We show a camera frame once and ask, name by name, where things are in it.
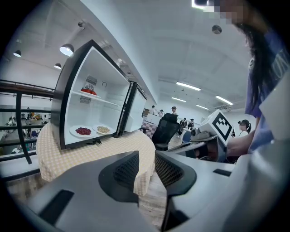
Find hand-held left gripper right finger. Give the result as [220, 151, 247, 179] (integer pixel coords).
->
[155, 151, 244, 232]

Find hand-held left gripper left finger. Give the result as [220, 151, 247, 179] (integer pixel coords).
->
[21, 150, 159, 232]

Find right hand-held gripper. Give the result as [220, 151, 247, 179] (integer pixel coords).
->
[169, 109, 234, 163]

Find pile of dark red beans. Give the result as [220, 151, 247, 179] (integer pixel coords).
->
[75, 127, 92, 135]

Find red items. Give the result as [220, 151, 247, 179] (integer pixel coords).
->
[81, 87, 97, 96]

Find black mini fridge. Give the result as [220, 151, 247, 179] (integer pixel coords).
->
[50, 39, 148, 150]

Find person's right forearm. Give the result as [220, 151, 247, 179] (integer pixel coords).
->
[226, 133, 256, 159]

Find black office chair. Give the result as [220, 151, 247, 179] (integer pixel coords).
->
[151, 112, 179, 151]

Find table with red checkered cloth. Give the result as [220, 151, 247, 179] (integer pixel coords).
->
[140, 120, 159, 136]

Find round table beige checkered cloth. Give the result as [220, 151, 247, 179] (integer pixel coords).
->
[36, 122, 157, 197]

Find person's blue shirt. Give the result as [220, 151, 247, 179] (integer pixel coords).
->
[244, 29, 290, 155]

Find person's head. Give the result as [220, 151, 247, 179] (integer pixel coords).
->
[217, 0, 270, 32]

